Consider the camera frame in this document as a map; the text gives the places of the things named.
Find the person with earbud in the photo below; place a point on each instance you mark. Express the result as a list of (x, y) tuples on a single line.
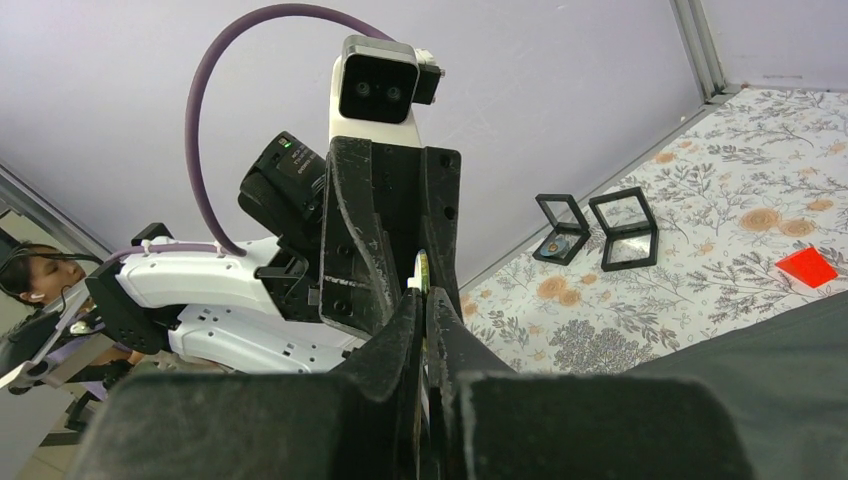
[(36, 274)]

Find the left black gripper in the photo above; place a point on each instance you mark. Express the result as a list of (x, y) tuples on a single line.
[(383, 205)]

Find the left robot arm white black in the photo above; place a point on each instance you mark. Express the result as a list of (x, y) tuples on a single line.
[(235, 309)]

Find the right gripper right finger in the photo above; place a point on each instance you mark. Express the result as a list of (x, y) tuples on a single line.
[(456, 359)]

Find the dark grey t-shirt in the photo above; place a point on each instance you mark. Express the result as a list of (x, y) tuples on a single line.
[(783, 382)]

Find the red house-shaped toy block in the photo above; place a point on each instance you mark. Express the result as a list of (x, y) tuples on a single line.
[(809, 267)]

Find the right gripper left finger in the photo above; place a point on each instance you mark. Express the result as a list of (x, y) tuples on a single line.
[(380, 421)]

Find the black frame display box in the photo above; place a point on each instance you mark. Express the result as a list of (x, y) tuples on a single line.
[(630, 228), (570, 229)]

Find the round brooch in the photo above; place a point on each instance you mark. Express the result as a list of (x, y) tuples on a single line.
[(420, 278)]

